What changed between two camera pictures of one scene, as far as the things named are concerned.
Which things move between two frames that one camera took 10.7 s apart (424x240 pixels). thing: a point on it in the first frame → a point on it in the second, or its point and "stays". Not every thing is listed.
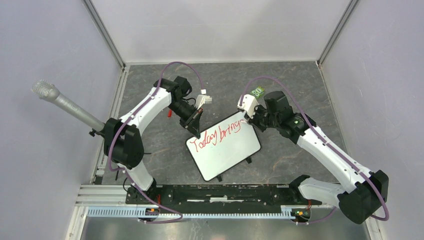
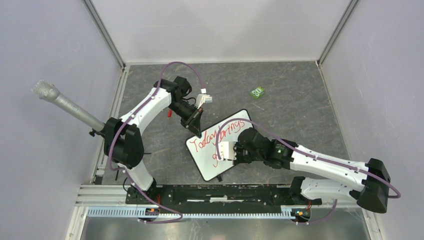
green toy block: x=257 y=91 stays
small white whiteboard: x=222 y=145 stays
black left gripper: x=193 y=122 stays
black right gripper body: x=261 y=119 → x=242 y=156
